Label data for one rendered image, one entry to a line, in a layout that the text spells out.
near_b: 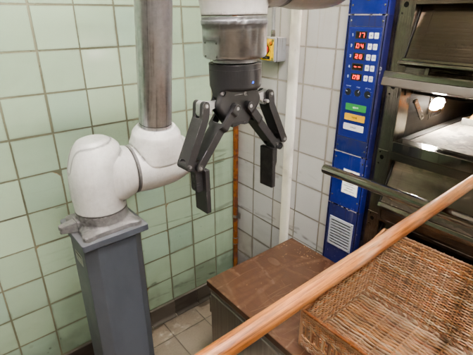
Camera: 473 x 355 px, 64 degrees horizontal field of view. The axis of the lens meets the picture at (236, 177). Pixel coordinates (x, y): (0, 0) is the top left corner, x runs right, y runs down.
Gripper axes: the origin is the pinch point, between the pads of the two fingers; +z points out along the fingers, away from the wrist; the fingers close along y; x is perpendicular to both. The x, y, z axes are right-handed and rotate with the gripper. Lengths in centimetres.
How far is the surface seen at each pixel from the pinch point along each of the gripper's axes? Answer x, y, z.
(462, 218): 17, -53, 18
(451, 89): 1, -77, -6
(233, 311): -49, -37, 82
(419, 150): -11, -91, 18
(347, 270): 13.7, -12.9, 14.7
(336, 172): -18, -54, 18
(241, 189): -107, -92, 66
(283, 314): 13.6, 3.0, 14.5
